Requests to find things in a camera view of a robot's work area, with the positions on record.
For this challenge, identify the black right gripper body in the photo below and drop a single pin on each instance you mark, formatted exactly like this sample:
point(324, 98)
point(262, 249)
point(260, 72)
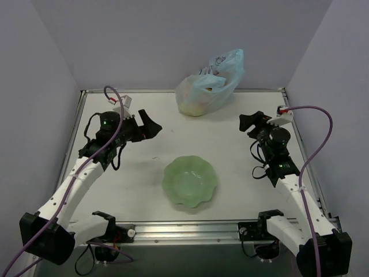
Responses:
point(260, 127)

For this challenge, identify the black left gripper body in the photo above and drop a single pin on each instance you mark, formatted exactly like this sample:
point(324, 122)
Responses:
point(137, 128)

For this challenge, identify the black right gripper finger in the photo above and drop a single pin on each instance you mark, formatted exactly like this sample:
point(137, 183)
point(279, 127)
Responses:
point(245, 122)
point(260, 119)

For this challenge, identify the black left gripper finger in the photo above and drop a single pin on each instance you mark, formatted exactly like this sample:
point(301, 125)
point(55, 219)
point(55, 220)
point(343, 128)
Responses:
point(145, 127)
point(151, 129)

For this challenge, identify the light blue plastic bag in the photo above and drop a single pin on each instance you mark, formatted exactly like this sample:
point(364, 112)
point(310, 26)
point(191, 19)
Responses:
point(208, 90)

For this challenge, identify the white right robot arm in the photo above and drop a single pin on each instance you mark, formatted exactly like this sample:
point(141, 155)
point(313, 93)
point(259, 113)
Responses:
point(319, 247)

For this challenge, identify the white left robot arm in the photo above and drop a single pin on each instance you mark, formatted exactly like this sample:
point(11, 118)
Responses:
point(93, 160)

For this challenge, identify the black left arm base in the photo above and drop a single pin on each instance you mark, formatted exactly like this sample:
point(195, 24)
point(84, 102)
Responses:
point(102, 236)

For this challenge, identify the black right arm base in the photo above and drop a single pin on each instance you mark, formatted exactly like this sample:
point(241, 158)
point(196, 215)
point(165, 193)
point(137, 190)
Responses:
point(257, 243)

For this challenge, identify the green scalloped glass bowl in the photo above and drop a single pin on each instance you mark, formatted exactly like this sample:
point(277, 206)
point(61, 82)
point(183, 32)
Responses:
point(190, 184)

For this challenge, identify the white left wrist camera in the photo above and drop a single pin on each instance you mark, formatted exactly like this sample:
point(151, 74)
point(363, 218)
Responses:
point(126, 101)

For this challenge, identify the aluminium front rail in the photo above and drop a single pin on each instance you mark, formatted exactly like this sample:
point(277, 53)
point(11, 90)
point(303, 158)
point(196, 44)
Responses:
point(187, 231)

